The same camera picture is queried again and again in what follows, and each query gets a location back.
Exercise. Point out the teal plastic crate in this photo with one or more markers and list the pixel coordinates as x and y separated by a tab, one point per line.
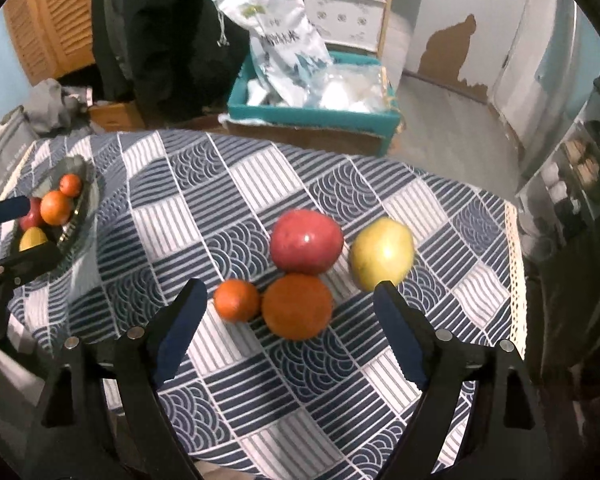
305	122

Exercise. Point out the small orange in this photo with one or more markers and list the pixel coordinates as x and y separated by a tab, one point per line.
236	300
71	185

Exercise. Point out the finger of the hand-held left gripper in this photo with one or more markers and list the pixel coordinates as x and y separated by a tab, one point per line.
5	211
30	260

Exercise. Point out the yellow apple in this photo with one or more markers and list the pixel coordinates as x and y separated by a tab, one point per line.
32	238
381	252

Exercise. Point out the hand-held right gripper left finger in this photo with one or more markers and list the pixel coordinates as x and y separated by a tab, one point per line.
177	330

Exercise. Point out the clear ribbed glass bowl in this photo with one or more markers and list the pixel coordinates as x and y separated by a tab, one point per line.
87	182

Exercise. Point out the wooden shelf rack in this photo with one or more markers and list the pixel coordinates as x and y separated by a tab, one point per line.
387	10

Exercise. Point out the white shoe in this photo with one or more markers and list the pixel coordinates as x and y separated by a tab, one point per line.
555	187

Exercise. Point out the grey clothes pile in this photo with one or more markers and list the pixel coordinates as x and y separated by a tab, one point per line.
55	105

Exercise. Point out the white printed rice bag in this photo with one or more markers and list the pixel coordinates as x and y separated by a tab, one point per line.
280	50

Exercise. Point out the red apple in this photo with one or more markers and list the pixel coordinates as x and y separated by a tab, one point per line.
307	241
31	217

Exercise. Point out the white door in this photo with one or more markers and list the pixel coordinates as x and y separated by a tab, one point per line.
530	35

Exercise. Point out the wooden louvred wardrobe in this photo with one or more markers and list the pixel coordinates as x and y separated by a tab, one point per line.
45	20

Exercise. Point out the large orange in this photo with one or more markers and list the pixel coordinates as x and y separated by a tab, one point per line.
296	306
56	208

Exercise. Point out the white patterned box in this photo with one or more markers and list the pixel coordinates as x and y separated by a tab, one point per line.
340	15

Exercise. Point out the black hooded coat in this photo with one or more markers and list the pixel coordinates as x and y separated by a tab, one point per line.
170	35

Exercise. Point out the tan shoe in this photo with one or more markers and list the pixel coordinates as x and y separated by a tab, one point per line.
576	152
587	170

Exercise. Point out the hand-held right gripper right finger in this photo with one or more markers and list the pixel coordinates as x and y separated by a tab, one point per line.
402	335

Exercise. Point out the clear plastic bag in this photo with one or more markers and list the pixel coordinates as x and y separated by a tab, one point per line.
352	90

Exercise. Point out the blue white patterned tablecloth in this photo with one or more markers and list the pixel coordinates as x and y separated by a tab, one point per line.
300	385

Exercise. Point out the metal shoe rack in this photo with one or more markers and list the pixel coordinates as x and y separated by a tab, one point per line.
570	170

